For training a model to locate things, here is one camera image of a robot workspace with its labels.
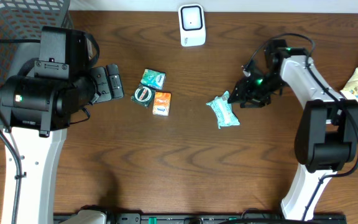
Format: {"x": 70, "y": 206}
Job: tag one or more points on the grey plastic mesh basket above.
{"x": 24, "y": 19}

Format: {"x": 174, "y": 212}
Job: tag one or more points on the teal tissue pack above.
{"x": 153, "y": 79}

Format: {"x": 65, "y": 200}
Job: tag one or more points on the orange small box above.
{"x": 162, "y": 102}

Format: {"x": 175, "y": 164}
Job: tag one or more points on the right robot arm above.
{"x": 326, "y": 142}

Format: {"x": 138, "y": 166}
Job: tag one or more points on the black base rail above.
{"x": 135, "y": 218}

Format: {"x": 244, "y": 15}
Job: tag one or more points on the white barcode scanner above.
{"x": 192, "y": 25}

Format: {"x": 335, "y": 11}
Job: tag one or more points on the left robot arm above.
{"x": 36, "y": 105}

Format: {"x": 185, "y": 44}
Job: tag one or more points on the teal small packet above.
{"x": 223, "y": 111}

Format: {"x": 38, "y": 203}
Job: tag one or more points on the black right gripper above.
{"x": 243, "y": 88}

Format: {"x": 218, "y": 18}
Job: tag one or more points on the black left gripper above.
{"x": 99, "y": 84}

